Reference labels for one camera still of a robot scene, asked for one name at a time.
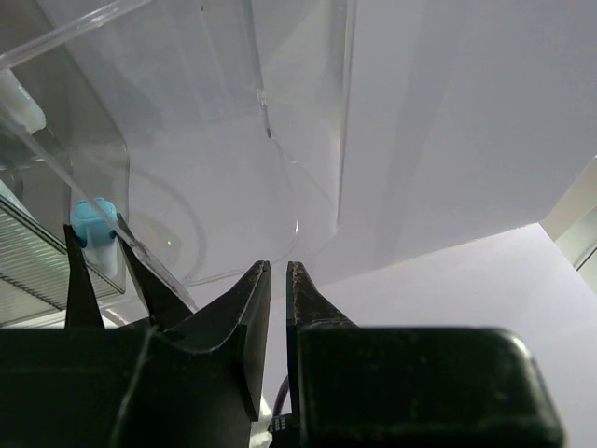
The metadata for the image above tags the clear plastic drawer organizer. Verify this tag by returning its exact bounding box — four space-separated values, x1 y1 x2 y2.
1 1 355 326

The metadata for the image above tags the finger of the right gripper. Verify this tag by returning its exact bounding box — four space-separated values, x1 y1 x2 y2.
63 225 104 329
117 213 194 327

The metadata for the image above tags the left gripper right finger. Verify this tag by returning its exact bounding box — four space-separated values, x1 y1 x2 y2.
286 261 562 447

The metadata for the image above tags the blue cap highlighter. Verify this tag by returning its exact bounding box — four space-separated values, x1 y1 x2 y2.
70 200 118 278

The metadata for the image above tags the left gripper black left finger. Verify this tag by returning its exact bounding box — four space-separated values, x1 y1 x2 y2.
1 261 271 447

